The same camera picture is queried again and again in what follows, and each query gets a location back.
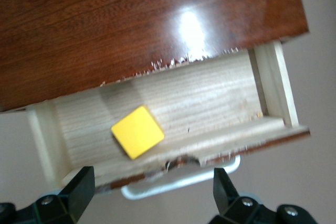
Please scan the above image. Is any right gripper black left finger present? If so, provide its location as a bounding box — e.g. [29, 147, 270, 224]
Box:
[34, 166, 96, 224]

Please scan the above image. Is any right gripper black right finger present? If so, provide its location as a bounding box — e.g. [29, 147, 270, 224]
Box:
[209, 168, 279, 224]

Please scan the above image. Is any yellow cube block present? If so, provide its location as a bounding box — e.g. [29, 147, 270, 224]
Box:
[110, 105, 165, 161]

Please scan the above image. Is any wooden drawer with white handle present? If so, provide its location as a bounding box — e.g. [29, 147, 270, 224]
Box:
[26, 40, 312, 201]

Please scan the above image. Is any dark brown wooden cabinet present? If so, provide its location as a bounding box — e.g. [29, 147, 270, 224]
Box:
[0, 0, 310, 112]

